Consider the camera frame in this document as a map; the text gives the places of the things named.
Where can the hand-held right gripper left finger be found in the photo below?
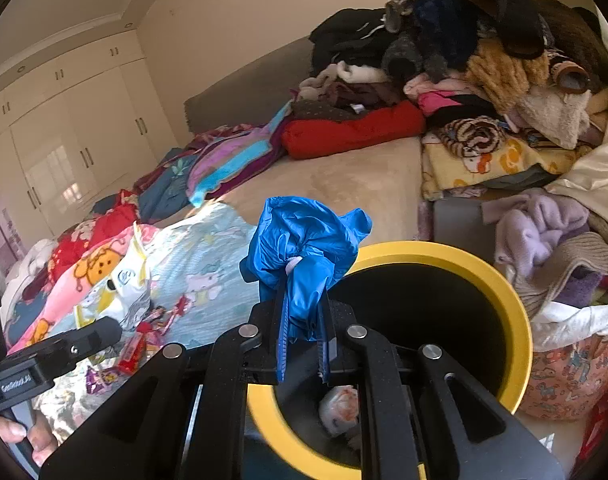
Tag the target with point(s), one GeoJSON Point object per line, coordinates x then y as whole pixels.
{"type": "Point", "coordinates": [284, 355]}

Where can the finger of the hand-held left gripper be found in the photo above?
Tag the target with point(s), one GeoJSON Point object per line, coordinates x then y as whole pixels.
{"type": "Point", "coordinates": [83, 345]}

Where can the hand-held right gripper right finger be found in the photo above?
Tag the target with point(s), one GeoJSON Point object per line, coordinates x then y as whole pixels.
{"type": "Point", "coordinates": [324, 355]}

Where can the red snack packet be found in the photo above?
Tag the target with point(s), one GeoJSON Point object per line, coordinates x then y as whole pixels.
{"type": "Point", "coordinates": [136, 350]}

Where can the white yellow snack bag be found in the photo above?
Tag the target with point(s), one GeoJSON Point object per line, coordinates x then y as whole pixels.
{"type": "Point", "coordinates": [126, 280]}

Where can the pink cartoon snack packet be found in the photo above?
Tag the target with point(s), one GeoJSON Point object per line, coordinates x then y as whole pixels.
{"type": "Point", "coordinates": [168, 315]}

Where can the blue plastic bag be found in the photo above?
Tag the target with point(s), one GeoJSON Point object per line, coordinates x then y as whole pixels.
{"type": "Point", "coordinates": [299, 240]}

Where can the yellow trash bin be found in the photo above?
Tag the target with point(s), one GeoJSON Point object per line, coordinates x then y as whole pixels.
{"type": "Point", "coordinates": [434, 255]}

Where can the person's left hand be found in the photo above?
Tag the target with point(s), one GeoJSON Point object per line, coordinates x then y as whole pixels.
{"type": "Point", "coordinates": [43, 440]}

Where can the pink bear print blanket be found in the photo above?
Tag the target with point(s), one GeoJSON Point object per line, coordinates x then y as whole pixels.
{"type": "Point", "coordinates": [78, 270]}

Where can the red floral quilt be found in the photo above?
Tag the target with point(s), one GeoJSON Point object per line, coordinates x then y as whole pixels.
{"type": "Point", "coordinates": [98, 232]}

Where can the light blue cat print blanket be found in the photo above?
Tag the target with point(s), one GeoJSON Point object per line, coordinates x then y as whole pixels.
{"type": "Point", "coordinates": [208, 260]}

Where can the blue leaf print quilt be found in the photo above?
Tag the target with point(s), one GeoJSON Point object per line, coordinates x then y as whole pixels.
{"type": "Point", "coordinates": [163, 190]}

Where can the beige bed sheet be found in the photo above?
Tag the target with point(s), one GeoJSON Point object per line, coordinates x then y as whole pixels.
{"type": "Point", "coordinates": [344, 180]}

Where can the grey box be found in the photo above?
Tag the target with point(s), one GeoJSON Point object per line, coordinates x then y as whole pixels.
{"type": "Point", "coordinates": [459, 230]}

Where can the striped pillow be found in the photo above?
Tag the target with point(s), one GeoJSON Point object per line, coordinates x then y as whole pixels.
{"type": "Point", "coordinates": [233, 160]}

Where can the white wardrobe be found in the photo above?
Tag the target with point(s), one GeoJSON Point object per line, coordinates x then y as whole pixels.
{"type": "Point", "coordinates": [83, 125]}

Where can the red folded garment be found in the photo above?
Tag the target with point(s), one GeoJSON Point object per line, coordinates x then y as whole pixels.
{"type": "Point", "coordinates": [354, 132]}

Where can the maroon floral cloth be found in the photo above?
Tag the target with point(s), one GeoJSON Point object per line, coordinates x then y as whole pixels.
{"type": "Point", "coordinates": [218, 137]}

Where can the lavender fleece garment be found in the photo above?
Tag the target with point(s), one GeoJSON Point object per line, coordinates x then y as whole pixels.
{"type": "Point", "coordinates": [529, 230]}

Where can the yellow cartoon blanket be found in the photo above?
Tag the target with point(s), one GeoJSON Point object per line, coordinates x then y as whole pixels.
{"type": "Point", "coordinates": [484, 170]}

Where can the dark dotted garment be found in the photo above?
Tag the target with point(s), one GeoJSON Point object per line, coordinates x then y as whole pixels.
{"type": "Point", "coordinates": [334, 107]}

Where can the pink cartoon print cloth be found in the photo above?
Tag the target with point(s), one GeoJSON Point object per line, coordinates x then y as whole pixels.
{"type": "Point", "coordinates": [574, 380]}

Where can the beige ribbed sweater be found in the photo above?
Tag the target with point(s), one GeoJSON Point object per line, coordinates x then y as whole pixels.
{"type": "Point", "coordinates": [569, 260]}

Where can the purple towel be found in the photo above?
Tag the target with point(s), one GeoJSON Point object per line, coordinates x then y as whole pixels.
{"type": "Point", "coordinates": [579, 287]}

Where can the tiger striped garment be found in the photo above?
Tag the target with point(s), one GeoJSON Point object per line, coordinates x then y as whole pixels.
{"type": "Point", "coordinates": [474, 137]}

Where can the grey headboard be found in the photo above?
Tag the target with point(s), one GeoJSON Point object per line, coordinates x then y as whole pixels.
{"type": "Point", "coordinates": [233, 95]}

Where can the pink garment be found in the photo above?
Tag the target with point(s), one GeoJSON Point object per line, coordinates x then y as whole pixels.
{"type": "Point", "coordinates": [444, 102]}

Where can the cream knit garment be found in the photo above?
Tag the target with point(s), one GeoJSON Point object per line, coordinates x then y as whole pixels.
{"type": "Point", "coordinates": [354, 75]}

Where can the red cloth bundle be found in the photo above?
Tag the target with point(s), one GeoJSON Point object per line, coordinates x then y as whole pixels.
{"type": "Point", "coordinates": [604, 425]}

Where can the grey fuzzy garment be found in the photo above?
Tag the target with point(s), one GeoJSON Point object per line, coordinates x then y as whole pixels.
{"type": "Point", "coordinates": [409, 57]}

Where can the black jacket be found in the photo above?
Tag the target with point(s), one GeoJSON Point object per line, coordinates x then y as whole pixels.
{"type": "Point", "coordinates": [349, 35]}

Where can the white fleece garment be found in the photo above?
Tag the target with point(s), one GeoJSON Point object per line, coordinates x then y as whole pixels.
{"type": "Point", "coordinates": [554, 115]}

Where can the mustard fuzzy garment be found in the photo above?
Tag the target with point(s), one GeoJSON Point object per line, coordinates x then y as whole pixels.
{"type": "Point", "coordinates": [504, 75]}

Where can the navy fuzzy garment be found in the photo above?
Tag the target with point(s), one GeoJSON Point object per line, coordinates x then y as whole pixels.
{"type": "Point", "coordinates": [444, 25]}

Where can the pile of clothes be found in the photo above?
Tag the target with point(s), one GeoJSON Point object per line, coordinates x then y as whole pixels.
{"type": "Point", "coordinates": [524, 10]}

